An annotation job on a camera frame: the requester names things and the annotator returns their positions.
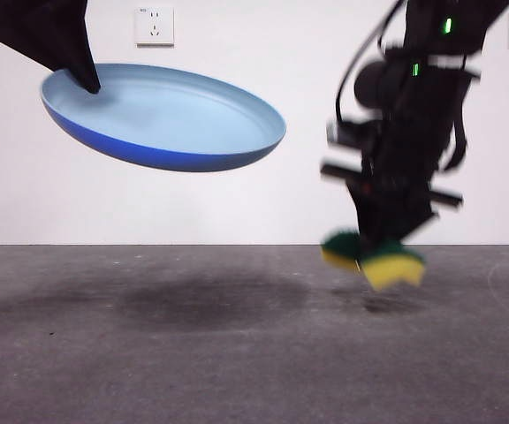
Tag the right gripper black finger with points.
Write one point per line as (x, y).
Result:
(407, 221)
(371, 221)

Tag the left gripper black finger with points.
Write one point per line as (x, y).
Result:
(20, 31)
(80, 48)

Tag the yellow sponge with green scourer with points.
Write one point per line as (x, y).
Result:
(391, 270)

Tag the light blue round plate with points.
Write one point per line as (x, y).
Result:
(170, 119)

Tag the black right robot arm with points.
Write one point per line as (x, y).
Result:
(435, 79)

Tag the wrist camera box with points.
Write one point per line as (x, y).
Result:
(351, 134)

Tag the white wall socket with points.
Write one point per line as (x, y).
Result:
(155, 26)

